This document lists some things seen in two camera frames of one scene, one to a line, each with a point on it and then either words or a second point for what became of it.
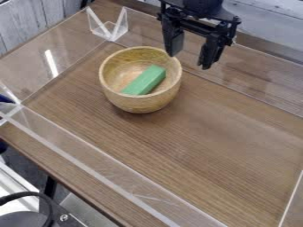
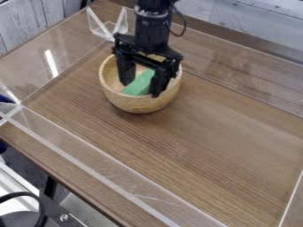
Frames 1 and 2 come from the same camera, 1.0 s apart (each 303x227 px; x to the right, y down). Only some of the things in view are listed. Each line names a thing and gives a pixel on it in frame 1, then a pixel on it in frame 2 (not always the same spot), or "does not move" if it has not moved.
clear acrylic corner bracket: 109,30 does not move
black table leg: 49,187 does not move
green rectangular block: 145,81 does not move
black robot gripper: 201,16 → 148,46
